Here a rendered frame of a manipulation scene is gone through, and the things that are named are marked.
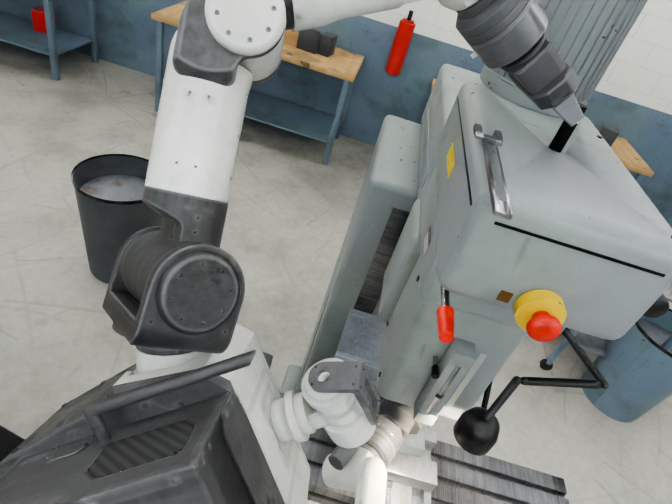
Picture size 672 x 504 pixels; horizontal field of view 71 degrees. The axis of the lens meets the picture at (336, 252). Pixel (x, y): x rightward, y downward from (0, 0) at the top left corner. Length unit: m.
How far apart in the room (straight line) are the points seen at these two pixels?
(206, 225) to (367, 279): 0.92
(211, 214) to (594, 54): 0.68
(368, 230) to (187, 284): 0.87
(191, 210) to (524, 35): 0.43
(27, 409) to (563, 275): 2.32
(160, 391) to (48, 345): 2.30
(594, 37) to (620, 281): 0.43
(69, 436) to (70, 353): 2.14
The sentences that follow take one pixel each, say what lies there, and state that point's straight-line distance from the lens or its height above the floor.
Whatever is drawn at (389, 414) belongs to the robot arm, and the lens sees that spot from 1.09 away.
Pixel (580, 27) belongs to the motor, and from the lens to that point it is 0.91.
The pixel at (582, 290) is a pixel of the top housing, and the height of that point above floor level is 1.80.
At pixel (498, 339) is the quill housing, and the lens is 0.88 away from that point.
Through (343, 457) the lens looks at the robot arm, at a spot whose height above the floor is 1.29.
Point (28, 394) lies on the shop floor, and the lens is 2.62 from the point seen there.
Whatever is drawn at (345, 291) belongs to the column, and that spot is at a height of 1.17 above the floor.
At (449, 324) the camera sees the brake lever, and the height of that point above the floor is 1.71.
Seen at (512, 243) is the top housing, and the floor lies 1.84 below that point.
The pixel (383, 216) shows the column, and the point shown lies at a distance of 1.26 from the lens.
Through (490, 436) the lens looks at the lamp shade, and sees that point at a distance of 0.89.
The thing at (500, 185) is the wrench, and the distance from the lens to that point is 0.56.
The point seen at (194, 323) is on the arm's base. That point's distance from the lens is 0.48.
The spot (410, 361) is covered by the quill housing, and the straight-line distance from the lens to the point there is 0.92.
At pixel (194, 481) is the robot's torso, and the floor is 1.73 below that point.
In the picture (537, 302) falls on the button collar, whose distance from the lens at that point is 0.63.
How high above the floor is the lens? 2.11
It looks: 37 degrees down
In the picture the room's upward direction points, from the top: 18 degrees clockwise
